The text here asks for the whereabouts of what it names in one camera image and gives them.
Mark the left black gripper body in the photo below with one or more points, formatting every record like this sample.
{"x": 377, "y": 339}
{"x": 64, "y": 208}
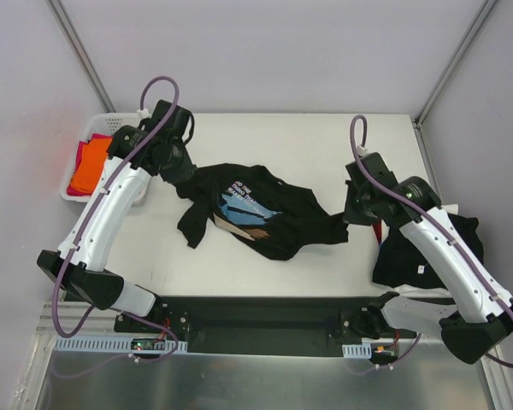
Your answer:
{"x": 181, "y": 172}

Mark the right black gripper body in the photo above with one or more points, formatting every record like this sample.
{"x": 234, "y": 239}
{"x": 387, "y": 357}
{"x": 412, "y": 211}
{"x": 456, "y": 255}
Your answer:
{"x": 355, "y": 205}

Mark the black t shirt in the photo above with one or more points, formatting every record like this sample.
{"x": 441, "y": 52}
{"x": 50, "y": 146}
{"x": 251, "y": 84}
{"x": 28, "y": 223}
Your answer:
{"x": 270, "y": 216}
{"x": 467, "y": 228}

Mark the white plastic laundry basket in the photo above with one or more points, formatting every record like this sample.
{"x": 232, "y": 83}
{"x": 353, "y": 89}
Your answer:
{"x": 105, "y": 124}

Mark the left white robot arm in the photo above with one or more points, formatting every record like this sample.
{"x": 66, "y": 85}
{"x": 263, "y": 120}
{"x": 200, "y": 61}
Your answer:
{"x": 79, "y": 263}

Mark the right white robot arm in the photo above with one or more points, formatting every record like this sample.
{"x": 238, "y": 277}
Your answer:
{"x": 422, "y": 219}

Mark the orange t shirt in basket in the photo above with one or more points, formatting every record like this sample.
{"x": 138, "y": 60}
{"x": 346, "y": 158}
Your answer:
{"x": 90, "y": 166}

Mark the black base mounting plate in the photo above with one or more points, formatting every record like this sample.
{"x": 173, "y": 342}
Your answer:
{"x": 284, "y": 326}

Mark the right aluminium corner post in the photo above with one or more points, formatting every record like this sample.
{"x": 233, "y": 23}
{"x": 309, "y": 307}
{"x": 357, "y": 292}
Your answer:
{"x": 474, "y": 29}

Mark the aluminium corner post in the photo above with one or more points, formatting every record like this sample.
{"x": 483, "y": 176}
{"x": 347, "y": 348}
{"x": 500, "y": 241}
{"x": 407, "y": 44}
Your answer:
{"x": 474, "y": 29}
{"x": 60, "y": 13}

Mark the right white cable duct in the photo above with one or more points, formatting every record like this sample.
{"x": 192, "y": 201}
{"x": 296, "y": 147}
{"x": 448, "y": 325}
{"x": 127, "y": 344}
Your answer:
{"x": 361, "y": 351}

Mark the white cable duct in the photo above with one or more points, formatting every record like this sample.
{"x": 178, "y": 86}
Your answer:
{"x": 120, "y": 345}
{"x": 361, "y": 351}

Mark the left aluminium corner post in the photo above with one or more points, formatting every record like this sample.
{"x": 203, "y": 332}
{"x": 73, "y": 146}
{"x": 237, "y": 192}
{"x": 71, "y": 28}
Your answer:
{"x": 60, "y": 13}

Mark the left white cable duct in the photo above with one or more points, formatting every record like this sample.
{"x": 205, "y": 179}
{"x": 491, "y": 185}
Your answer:
{"x": 120, "y": 345}

